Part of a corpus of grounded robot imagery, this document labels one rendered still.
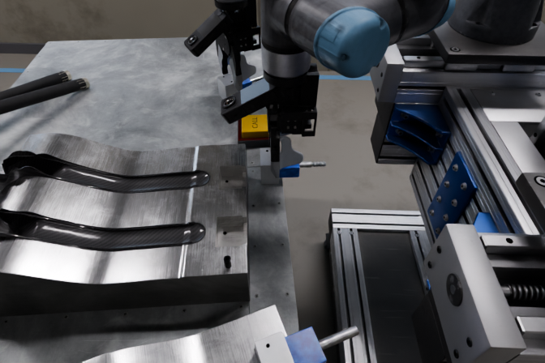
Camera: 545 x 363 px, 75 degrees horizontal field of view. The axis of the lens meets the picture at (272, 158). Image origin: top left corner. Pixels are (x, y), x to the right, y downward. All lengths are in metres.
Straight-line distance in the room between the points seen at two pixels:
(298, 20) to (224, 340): 0.41
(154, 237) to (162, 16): 2.30
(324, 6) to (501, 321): 0.37
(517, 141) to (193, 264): 0.55
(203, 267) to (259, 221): 0.18
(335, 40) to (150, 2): 2.39
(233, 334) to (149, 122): 0.56
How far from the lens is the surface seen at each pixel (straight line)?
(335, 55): 0.41
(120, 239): 0.59
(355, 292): 1.25
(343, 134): 2.09
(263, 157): 0.69
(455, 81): 0.79
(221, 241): 0.57
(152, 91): 1.01
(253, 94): 0.59
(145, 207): 0.61
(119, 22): 2.89
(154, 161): 0.67
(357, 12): 0.42
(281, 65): 0.53
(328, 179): 1.82
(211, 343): 0.51
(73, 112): 1.01
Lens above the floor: 1.34
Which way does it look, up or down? 45 degrees down
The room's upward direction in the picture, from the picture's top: straight up
